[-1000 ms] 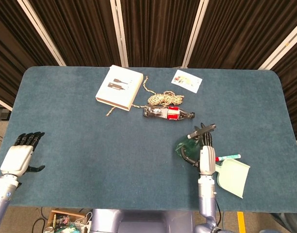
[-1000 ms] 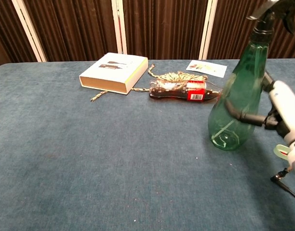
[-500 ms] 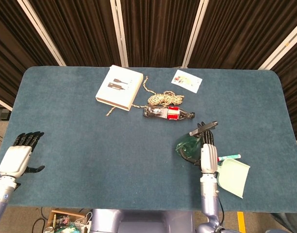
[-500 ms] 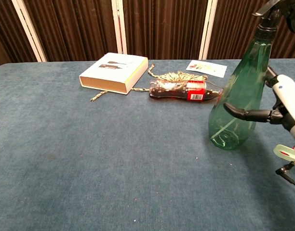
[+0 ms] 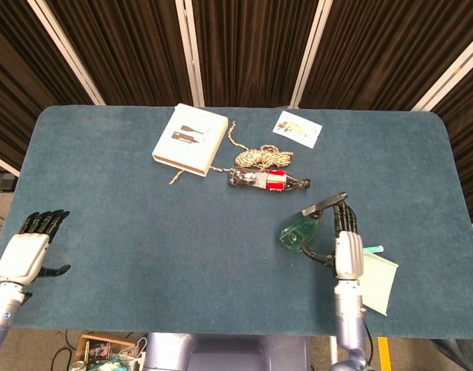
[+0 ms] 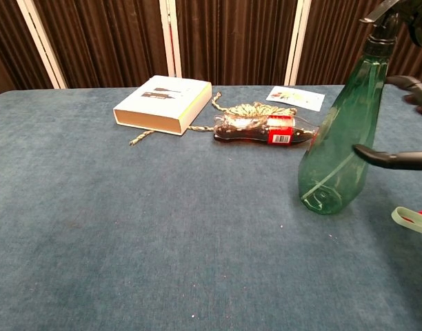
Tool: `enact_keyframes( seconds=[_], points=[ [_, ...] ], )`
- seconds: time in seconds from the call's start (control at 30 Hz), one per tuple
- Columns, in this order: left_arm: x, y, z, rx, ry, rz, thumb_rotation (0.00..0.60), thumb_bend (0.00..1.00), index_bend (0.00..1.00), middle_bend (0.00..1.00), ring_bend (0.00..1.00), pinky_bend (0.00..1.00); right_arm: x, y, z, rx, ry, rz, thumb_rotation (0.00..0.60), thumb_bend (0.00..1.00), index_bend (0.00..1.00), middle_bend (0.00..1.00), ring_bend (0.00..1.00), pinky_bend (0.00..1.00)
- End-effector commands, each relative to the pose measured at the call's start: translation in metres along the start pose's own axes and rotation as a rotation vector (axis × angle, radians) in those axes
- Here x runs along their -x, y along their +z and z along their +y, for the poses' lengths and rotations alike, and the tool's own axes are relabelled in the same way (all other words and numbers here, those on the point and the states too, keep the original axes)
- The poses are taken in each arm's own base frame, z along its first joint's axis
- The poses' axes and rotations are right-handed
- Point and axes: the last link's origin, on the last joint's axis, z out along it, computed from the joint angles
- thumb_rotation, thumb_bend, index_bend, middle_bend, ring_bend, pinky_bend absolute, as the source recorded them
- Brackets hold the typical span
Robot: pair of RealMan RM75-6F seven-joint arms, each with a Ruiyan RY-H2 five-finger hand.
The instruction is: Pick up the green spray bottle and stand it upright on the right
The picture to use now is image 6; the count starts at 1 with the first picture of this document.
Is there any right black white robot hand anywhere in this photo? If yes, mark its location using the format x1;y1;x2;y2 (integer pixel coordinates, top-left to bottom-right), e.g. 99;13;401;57
353;74;422;172

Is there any green spray bottle black trigger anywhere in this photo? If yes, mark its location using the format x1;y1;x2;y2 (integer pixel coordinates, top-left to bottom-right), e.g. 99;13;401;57
298;0;422;215

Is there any cola bottle red label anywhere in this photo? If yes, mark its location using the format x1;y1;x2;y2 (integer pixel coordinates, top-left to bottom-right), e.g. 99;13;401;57
213;113;321;146

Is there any pale green plastic dustpan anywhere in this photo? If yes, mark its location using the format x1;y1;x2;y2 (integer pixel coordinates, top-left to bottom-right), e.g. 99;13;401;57
391;205;422;237

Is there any white printed card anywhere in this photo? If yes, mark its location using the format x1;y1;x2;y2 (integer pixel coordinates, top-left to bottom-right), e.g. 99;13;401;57
265;86;326;112

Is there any dark pleated screen panel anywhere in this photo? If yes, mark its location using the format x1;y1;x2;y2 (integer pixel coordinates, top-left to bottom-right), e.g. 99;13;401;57
33;0;169;89
295;0;422;86
174;0;299;87
0;0;57;98

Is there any blue felt table cover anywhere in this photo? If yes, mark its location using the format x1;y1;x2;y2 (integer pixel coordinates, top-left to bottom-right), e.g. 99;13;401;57
0;83;422;331

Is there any white cardboard box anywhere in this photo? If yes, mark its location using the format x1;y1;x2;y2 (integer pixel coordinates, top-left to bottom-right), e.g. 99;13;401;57
112;74;213;137

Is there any beige braided rope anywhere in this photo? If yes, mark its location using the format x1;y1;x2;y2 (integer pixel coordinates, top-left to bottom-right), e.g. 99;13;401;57
128;91;298;147

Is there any white screen frame post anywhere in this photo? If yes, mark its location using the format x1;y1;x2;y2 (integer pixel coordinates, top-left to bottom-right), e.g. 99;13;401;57
159;0;183;79
16;0;68;90
284;0;312;86

